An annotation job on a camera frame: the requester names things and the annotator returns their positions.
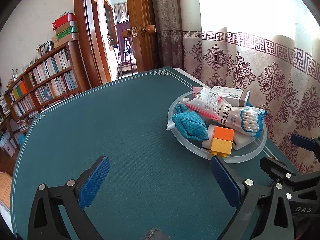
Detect white sponge block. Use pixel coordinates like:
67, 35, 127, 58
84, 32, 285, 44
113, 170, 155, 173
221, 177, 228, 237
233, 131, 255, 151
202, 125, 216, 150

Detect green table mat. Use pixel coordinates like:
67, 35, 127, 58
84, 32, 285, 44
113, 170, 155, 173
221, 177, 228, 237
11, 65, 301, 240

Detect blue towel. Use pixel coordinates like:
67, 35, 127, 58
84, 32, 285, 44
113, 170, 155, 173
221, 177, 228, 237
167, 103, 209, 141

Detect orange yellow toy brick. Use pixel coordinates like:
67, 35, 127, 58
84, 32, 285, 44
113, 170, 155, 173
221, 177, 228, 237
209, 126, 234, 157

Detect stacked boxes on shelf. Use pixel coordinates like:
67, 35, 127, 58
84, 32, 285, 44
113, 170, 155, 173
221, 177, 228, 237
52, 12, 80, 48

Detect clear plastic bowl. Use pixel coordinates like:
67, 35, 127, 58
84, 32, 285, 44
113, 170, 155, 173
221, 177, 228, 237
167, 87, 267, 164

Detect bed with woven mat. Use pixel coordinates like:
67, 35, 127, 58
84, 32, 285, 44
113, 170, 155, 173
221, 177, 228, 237
0, 172, 12, 222

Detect patterned curtain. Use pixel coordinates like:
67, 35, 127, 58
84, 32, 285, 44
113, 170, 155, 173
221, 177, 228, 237
152, 0, 319, 174

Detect white medicine box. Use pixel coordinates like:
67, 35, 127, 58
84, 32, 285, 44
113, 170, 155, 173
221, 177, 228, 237
211, 86, 250, 107

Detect purple hanging clothes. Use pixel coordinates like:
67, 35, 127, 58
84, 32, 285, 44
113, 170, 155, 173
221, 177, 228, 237
115, 21, 130, 62

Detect large wooden bookshelf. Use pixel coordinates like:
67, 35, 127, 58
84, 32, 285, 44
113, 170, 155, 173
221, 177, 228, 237
4, 41, 90, 120

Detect grey gloved hand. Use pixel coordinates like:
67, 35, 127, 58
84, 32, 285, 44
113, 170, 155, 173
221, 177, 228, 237
142, 228, 170, 240

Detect pink white tissue pack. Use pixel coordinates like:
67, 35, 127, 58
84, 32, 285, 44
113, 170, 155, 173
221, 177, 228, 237
185, 87, 221, 121

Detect cotton swab bag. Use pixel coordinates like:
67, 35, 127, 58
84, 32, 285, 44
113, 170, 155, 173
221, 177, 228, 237
217, 99, 267, 138

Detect wooden door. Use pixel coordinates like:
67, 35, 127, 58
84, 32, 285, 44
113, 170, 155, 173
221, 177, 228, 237
127, 0, 159, 72

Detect small wooden shelf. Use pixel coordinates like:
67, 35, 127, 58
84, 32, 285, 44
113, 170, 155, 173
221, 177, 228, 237
1, 93, 20, 152

